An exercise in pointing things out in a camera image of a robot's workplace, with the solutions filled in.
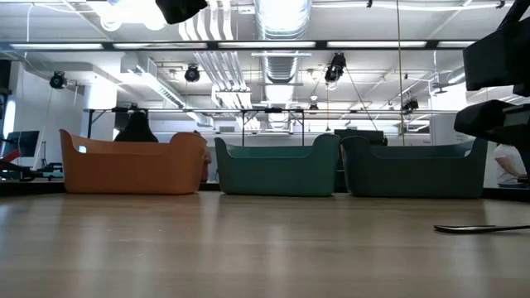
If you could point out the black metal fork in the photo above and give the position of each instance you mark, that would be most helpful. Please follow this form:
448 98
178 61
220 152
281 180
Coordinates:
455 228

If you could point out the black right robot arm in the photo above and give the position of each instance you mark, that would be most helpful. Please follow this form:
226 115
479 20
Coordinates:
497 58

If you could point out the person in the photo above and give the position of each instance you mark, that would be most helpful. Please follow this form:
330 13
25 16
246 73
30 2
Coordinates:
507 161
136 130

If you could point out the black hanging lamp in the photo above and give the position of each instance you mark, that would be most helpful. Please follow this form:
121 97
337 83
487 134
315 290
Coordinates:
191 74
58 80
410 104
335 68

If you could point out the blue-grey plastic bin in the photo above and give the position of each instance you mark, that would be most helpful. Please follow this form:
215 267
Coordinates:
414 178

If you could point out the thin vertical pole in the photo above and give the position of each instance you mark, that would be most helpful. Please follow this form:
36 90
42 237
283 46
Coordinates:
400 83

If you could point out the black monitor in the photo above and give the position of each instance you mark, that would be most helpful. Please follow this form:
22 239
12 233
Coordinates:
360 133

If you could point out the black horizontal crossbar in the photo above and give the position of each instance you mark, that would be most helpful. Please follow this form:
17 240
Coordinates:
321 44

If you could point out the orange plastic bin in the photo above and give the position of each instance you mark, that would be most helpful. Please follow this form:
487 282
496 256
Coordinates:
132 174

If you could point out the green plastic bin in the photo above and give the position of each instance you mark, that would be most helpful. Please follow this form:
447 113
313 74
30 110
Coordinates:
281 174

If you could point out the dark computer monitor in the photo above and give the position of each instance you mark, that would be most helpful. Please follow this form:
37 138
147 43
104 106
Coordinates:
22 142

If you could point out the silver ventilation duct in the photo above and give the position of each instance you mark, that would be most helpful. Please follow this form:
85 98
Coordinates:
281 66

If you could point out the black aluminium rig frame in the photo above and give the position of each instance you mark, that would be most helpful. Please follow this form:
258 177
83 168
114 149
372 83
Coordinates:
33 188

